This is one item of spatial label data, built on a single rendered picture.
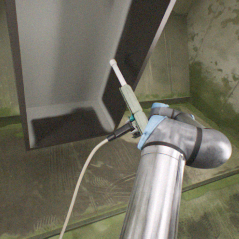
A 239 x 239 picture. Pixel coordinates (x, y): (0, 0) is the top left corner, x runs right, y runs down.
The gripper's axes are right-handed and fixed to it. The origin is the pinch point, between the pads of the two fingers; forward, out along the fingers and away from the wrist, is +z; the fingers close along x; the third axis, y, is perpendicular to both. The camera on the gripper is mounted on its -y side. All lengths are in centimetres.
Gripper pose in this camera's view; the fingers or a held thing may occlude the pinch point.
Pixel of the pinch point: (134, 122)
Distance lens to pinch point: 85.0
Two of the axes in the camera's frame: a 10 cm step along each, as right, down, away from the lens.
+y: -7.7, 4.9, 4.2
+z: -5.6, -1.8, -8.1
